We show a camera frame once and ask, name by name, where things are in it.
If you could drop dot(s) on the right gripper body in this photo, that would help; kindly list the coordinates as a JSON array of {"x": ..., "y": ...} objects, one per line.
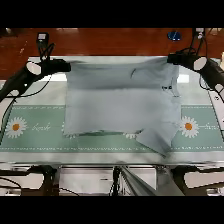
[{"x": 176, "y": 59}]

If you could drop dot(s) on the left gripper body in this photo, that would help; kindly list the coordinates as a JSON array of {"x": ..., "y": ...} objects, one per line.
[{"x": 60, "y": 66}]

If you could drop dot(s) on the grey T-shirt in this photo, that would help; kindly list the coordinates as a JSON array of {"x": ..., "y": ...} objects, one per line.
[{"x": 120, "y": 106}]

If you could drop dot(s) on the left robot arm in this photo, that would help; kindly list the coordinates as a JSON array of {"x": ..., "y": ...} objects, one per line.
[{"x": 20, "y": 79}]

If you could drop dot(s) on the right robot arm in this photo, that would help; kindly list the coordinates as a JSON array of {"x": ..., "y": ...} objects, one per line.
[{"x": 210, "y": 71}]

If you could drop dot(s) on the blue round object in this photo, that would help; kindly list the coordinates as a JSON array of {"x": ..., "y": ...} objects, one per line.
[{"x": 174, "y": 35}]

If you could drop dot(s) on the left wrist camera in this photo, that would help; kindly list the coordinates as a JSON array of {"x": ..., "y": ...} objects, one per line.
[{"x": 42, "y": 45}]

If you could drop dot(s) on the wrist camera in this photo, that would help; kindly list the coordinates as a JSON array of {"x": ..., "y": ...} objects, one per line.
[
  {"x": 198, "y": 38},
  {"x": 42, "y": 45}
]

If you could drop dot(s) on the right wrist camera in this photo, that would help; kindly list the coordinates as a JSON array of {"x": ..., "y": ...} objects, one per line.
[{"x": 198, "y": 38}]

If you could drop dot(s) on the silver frame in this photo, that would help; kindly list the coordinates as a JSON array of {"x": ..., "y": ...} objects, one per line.
[{"x": 140, "y": 187}]

